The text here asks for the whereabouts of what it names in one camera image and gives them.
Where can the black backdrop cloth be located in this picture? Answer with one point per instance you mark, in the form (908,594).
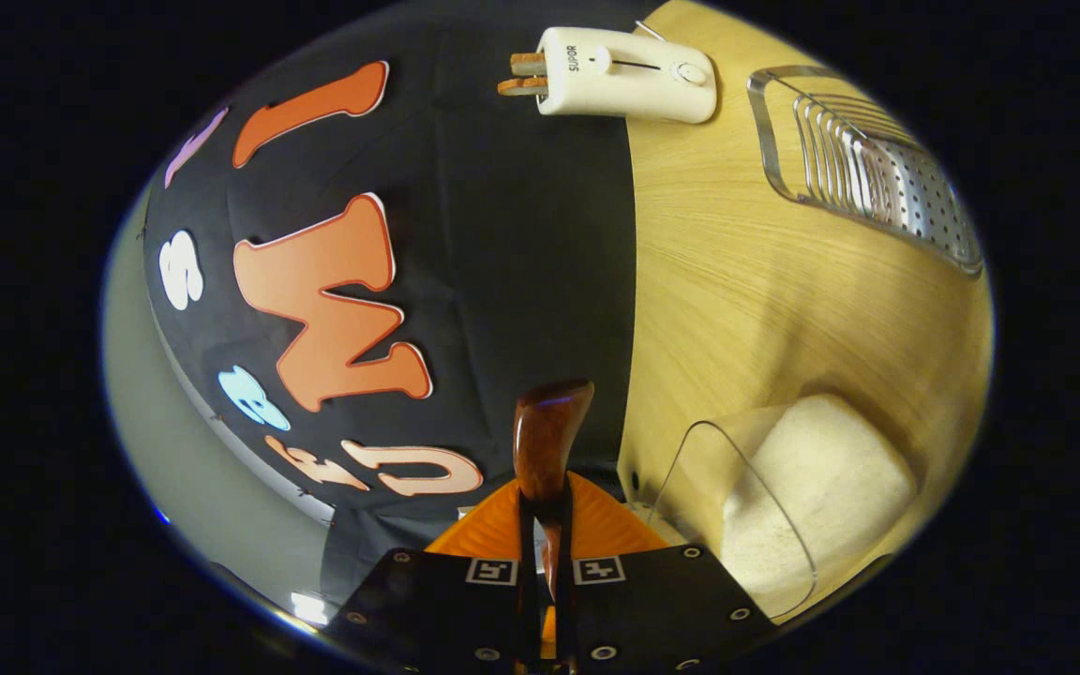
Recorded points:
(521,234)

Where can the clear plastic tray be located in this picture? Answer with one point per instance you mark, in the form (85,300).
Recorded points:
(690,487)

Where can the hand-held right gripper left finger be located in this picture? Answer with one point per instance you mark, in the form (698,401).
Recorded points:
(527,619)

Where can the brown wooden spoon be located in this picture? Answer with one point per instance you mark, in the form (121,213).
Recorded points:
(549,441)

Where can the ceiling light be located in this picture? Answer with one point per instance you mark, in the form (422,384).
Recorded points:
(310,607)

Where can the white toaster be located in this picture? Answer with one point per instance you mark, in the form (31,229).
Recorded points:
(624,84)

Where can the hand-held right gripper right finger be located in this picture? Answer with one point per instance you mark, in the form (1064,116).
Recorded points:
(568,623)

